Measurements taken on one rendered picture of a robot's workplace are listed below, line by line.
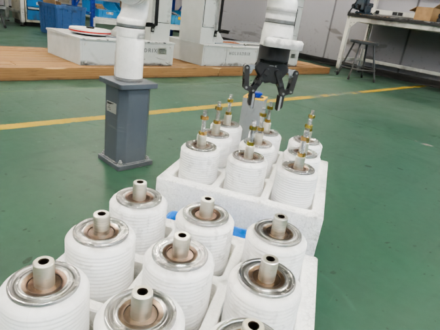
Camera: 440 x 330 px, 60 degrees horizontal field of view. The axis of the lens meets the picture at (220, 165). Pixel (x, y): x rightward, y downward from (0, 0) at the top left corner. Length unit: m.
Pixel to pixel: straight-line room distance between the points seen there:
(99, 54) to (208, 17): 1.12
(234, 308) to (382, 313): 0.51
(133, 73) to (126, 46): 0.08
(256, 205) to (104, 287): 0.41
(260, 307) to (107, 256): 0.21
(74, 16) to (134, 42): 4.14
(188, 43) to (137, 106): 2.41
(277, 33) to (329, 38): 5.61
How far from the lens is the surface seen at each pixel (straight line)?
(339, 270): 1.04
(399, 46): 6.06
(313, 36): 6.68
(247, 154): 0.89
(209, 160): 0.90
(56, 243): 1.01
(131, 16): 1.34
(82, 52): 2.92
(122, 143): 1.37
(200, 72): 3.47
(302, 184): 0.86
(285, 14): 0.93
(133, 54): 1.32
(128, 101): 1.32
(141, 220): 0.63
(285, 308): 0.49
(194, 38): 3.65
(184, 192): 0.90
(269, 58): 0.94
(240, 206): 0.87
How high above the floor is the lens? 0.56
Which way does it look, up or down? 22 degrees down
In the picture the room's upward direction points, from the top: 8 degrees clockwise
